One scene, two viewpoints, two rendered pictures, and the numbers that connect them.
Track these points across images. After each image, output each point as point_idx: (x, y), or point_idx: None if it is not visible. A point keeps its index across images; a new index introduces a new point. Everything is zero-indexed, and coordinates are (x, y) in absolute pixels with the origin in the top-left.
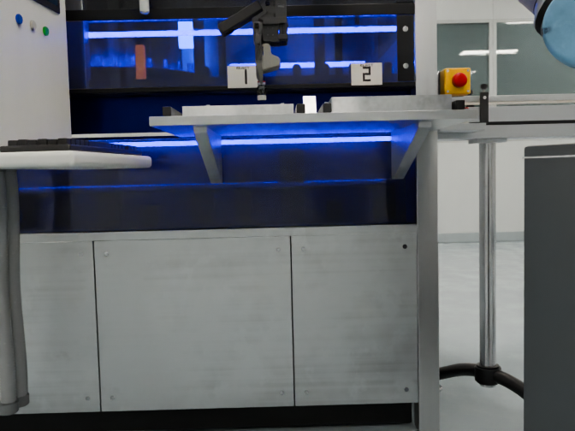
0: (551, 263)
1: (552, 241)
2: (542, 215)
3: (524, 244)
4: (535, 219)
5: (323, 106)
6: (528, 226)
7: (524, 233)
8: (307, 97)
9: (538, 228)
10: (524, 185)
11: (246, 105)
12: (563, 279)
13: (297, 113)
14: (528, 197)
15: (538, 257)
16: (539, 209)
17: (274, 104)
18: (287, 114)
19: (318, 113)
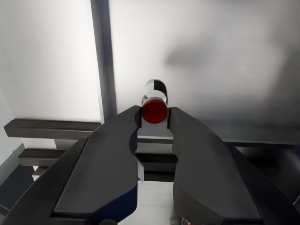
0: (16, 161)
1: (9, 169)
2: (4, 176)
3: (19, 162)
4: (8, 173)
5: (20, 154)
6: (12, 169)
7: (17, 166)
8: (139, 169)
9: (10, 171)
10: (0, 185)
11: (91, 46)
12: (16, 159)
13: (13, 119)
14: (2, 181)
15: (18, 161)
16: (3, 178)
17: (98, 104)
18: (7, 106)
19: (23, 143)
